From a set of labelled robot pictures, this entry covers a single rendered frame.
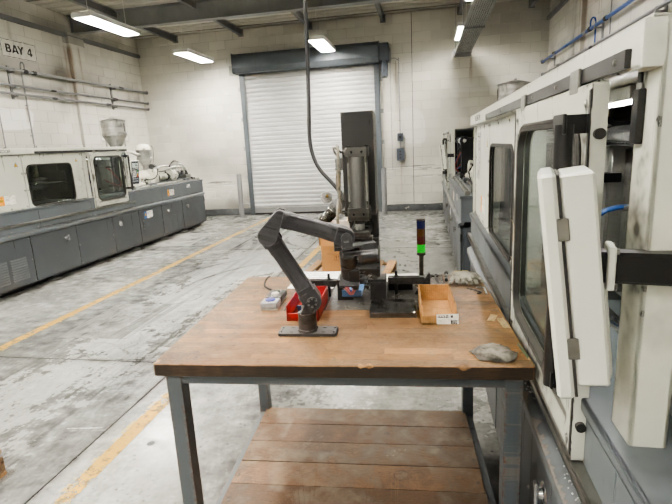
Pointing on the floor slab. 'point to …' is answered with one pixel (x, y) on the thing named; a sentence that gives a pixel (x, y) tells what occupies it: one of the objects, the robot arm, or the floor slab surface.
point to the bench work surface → (439, 352)
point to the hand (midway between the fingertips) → (351, 292)
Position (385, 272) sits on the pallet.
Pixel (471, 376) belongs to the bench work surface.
